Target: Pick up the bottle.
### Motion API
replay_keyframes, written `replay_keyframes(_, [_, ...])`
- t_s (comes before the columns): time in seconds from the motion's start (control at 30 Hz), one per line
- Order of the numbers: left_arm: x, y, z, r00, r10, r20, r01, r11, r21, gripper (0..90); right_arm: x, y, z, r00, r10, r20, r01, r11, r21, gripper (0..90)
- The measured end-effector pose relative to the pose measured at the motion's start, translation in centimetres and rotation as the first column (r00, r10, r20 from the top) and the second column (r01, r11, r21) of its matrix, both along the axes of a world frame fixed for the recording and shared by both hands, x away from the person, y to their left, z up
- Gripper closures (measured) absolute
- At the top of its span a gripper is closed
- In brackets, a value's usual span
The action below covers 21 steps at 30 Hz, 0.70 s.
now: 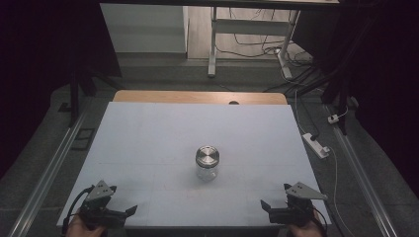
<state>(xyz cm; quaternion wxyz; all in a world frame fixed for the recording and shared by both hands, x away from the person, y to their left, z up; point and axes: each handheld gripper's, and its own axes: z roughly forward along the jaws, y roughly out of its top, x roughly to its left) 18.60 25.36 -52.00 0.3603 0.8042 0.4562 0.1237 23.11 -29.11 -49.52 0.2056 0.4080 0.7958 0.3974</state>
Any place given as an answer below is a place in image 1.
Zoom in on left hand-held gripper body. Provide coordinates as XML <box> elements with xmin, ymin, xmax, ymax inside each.
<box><xmin>78</xmin><ymin>180</ymin><xmax>130</xmax><ymax>230</ymax></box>

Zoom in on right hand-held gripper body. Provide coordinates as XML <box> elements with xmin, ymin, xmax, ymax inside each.
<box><xmin>268</xmin><ymin>181</ymin><xmax>329</xmax><ymax>228</ymax></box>

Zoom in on clear glass jar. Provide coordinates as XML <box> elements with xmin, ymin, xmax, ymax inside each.
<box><xmin>196</xmin><ymin>161</ymin><xmax>219</xmax><ymax>183</ymax></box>

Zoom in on round silver metal lid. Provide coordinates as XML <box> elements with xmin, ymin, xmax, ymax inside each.
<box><xmin>195</xmin><ymin>145</ymin><xmax>220</xmax><ymax>170</ymax></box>

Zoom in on person's right hand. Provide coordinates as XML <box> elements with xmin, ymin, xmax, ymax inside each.
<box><xmin>290</xmin><ymin>210</ymin><xmax>325</xmax><ymax>237</ymax></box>

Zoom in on person's left hand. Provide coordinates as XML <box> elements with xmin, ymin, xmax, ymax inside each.
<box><xmin>65</xmin><ymin>215</ymin><xmax>107</xmax><ymax>237</ymax></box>

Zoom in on white power strip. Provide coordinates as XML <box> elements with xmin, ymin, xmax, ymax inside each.
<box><xmin>301</xmin><ymin>132</ymin><xmax>331</xmax><ymax>160</ymax></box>

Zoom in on black metal stand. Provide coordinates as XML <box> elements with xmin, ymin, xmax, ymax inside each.
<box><xmin>320</xmin><ymin>18</ymin><xmax>381</xmax><ymax>136</ymax></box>
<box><xmin>67</xmin><ymin>63</ymin><xmax>124</xmax><ymax>128</ymax></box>

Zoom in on wooden table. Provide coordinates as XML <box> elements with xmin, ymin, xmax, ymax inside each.
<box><xmin>113</xmin><ymin>90</ymin><xmax>289</xmax><ymax>106</ymax></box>

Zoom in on dark curtain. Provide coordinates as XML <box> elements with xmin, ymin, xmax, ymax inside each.
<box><xmin>293</xmin><ymin>0</ymin><xmax>419</xmax><ymax>198</ymax></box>
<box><xmin>0</xmin><ymin>0</ymin><xmax>123</xmax><ymax>181</ymax></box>

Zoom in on white partition panel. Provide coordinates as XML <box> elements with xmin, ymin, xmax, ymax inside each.
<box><xmin>100</xmin><ymin>3</ymin><xmax>190</xmax><ymax>54</ymax></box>

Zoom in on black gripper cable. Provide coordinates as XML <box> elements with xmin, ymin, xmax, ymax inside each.
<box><xmin>311</xmin><ymin>206</ymin><xmax>329</xmax><ymax>233</ymax></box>
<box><xmin>61</xmin><ymin>185</ymin><xmax>96</xmax><ymax>235</ymax></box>

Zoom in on white cable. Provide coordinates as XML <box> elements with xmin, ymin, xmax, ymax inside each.
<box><xmin>293</xmin><ymin>89</ymin><xmax>359</xmax><ymax>237</ymax></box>

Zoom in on black rectangular floor frame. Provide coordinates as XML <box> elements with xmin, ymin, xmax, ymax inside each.
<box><xmin>71</xmin><ymin>127</ymin><xmax>96</xmax><ymax>152</ymax></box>

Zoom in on aluminium floor rail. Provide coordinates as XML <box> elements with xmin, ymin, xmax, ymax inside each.
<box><xmin>324</xmin><ymin>104</ymin><xmax>400</xmax><ymax>237</ymax></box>
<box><xmin>8</xmin><ymin>105</ymin><xmax>93</xmax><ymax>237</ymax></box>

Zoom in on black floor cables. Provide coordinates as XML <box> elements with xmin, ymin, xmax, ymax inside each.
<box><xmin>215</xmin><ymin>8</ymin><xmax>322</xmax><ymax>95</ymax></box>

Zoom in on white metal desk frame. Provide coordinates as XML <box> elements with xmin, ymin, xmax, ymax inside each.
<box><xmin>207</xmin><ymin>6</ymin><xmax>301</xmax><ymax>80</ymax></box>

